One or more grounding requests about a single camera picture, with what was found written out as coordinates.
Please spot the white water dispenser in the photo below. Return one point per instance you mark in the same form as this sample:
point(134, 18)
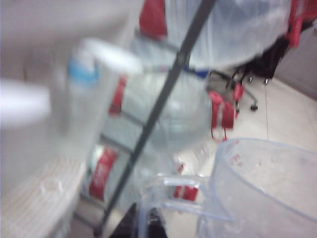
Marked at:
point(24, 37)

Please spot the bagged water jug red label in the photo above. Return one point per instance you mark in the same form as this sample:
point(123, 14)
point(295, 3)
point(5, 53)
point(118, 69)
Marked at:
point(223, 32)

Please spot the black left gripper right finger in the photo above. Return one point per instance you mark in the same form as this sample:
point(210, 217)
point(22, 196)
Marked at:
point(157, 226)

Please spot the dark metal rack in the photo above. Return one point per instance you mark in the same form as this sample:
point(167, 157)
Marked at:
point(158, 104)

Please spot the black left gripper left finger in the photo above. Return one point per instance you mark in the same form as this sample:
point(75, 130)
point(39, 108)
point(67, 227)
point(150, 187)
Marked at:
point(126, 223)

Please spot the white drip tray grille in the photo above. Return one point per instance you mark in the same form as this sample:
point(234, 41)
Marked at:
point(37, 198)

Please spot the blue collar water tap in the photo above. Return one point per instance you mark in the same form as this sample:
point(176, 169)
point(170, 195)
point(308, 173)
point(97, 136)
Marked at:
point(84, 74)

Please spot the clear plastic mug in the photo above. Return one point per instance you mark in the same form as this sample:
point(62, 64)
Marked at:
point(260, 193)

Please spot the red chair frame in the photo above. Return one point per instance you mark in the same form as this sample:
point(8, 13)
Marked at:
point(297, 24)

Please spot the black office chair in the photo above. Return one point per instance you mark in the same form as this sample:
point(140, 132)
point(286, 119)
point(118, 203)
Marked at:
point(270, 59)

